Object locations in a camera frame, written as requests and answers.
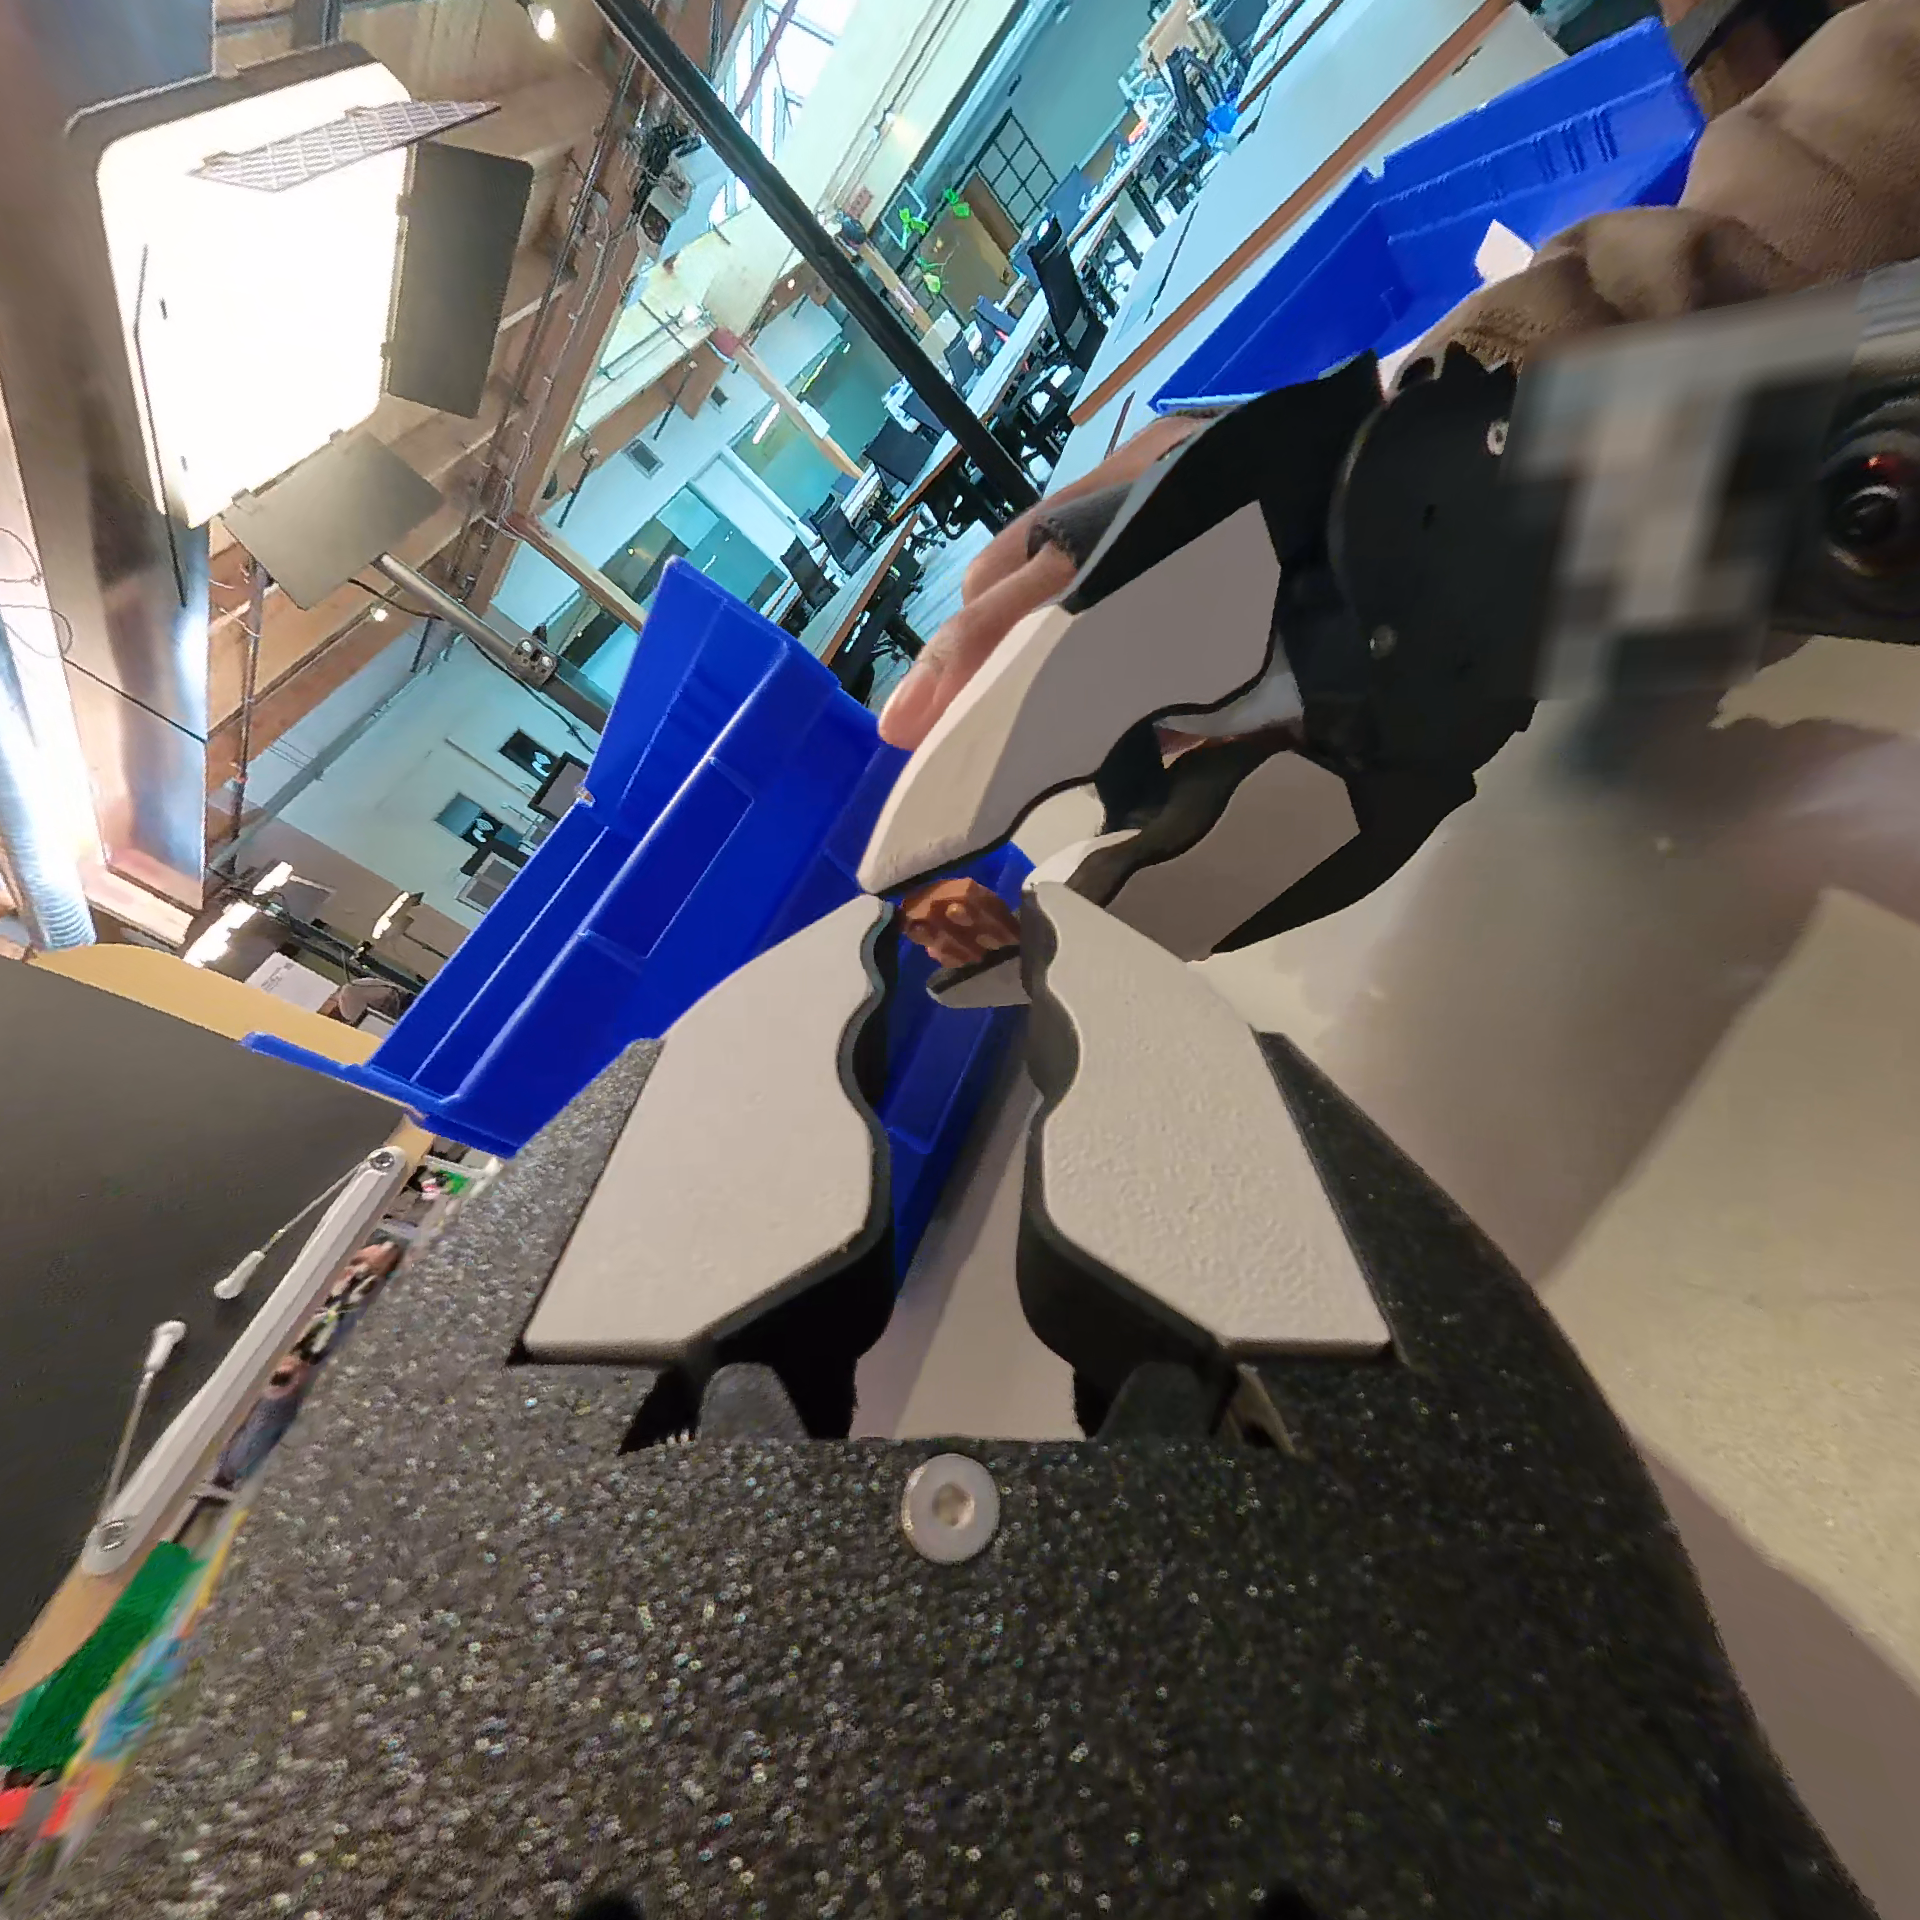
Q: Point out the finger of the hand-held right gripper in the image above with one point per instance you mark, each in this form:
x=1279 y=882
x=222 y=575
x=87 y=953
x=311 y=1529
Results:
x=1051 y=721
x=1247 y=856

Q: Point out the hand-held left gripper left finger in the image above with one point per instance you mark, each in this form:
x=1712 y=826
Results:
x=706 y=1186

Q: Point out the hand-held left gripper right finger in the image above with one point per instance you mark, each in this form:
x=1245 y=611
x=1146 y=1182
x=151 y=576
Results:
x=1201 y=1170

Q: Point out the small orange brick assembly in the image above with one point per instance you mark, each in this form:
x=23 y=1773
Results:
x=961 y=924

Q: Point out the person's right forearm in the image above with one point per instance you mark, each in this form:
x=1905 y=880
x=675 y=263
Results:
x=1770 y=181

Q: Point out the grey desk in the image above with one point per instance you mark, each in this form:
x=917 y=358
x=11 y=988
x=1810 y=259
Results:
x=1680 y=1050

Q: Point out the person's right hand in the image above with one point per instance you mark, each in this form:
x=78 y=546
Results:
x=1007 y=587

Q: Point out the small blue storage bin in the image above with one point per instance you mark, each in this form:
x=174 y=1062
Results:
x=1441 y=211

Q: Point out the white metal stand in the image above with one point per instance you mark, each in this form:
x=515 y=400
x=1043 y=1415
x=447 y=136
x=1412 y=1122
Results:
x=256 y=1350

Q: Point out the black board with wooden edge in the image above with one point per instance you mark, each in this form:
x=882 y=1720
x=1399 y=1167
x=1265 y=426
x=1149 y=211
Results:
x=151 y=1261

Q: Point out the studio light panel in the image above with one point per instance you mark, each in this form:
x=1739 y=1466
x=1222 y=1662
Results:
x=270 y=301

